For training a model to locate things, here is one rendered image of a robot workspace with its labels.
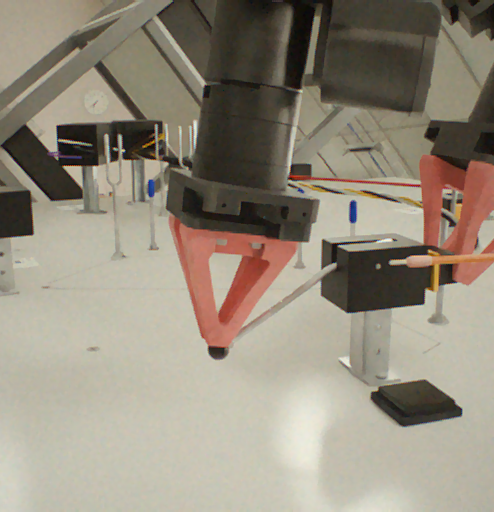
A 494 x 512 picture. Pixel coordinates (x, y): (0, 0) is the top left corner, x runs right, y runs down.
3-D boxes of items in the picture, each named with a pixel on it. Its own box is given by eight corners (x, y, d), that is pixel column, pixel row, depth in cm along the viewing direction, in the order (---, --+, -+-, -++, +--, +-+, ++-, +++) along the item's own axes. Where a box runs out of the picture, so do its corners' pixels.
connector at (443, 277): (374, 280, 46) (375, 252, 46) (432, 272, 48) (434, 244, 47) (400, 291, 43) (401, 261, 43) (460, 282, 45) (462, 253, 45)
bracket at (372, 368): (338, 361, 48) (340, 293, 46) (368, 357, 48) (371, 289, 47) (368, 386, 43) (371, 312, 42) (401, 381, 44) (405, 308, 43)
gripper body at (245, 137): (258, 206, 46) (275, 97, 45) (318, 233, 37) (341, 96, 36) (164, 195, 44) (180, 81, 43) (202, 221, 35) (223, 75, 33)
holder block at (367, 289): (319, 296, 46) (320, 237, 45) (393, 288, 47) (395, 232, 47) (347, 314, 42) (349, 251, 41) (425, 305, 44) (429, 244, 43)
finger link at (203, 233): (246, 324, 47) (267, 190, 45) (282, 361, 40) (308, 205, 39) (149, 318, 45) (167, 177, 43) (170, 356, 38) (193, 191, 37)
